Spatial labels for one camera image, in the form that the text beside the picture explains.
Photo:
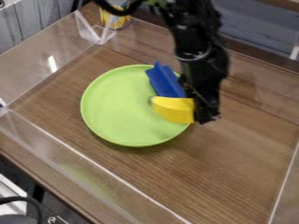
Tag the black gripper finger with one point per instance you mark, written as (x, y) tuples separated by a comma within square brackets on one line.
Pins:
[(207, 105)]

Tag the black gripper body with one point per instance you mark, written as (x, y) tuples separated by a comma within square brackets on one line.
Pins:
[(204, 68)]

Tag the yellow toy banana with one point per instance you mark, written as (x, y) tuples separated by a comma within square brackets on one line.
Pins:
[(176, 110)]

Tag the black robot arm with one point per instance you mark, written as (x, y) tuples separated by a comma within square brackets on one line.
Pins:
[(193, 23)]

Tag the green round plate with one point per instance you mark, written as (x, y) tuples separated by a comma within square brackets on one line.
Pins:
[(116, 112)]

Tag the blue star-shaped block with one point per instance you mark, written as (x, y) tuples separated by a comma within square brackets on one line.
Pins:
[(164, 81)]

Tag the yellow labelled tin can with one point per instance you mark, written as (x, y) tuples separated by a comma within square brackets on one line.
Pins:
[(117, 22)]

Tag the clear acrylic tray wall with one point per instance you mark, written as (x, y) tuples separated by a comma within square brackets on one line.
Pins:
[(216, 175)]

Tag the black bracket with bolt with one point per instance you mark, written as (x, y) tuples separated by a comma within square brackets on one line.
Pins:
[(52, 216)]

